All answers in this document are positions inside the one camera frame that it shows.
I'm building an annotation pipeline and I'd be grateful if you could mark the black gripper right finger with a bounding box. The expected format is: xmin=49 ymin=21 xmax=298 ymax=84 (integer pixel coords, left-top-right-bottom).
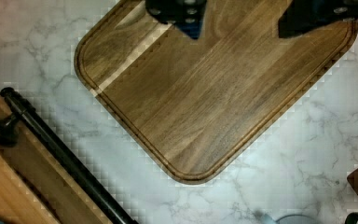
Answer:
xmin=278 ymin=0 xmax=358 ymax=38

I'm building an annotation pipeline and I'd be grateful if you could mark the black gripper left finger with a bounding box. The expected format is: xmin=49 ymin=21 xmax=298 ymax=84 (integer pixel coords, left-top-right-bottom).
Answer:
xmin=145 ymin=0 xmax=207 ymax=40

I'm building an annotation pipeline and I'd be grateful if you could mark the light wooden drawer cabinet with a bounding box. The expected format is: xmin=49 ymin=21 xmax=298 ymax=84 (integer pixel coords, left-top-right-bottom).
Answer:
xmin=0 ymin=89 xmax=115 ymax=224

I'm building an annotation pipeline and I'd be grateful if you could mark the brown wooden cutting board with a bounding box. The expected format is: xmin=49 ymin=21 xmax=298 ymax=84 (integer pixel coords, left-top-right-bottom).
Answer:
xmin=75 ymin=0 xmax=357 ymax=184

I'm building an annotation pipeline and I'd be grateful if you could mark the dark green ring object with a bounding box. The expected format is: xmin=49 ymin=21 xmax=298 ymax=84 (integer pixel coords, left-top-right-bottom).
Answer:
xmin=345 ymin=213 xmax=358 ymax=224

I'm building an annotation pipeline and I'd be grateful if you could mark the dark bronze drawer handle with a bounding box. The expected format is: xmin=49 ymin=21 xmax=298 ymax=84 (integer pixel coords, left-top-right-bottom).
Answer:
xmin=0 ymin=88 xmax=139 ymax=224

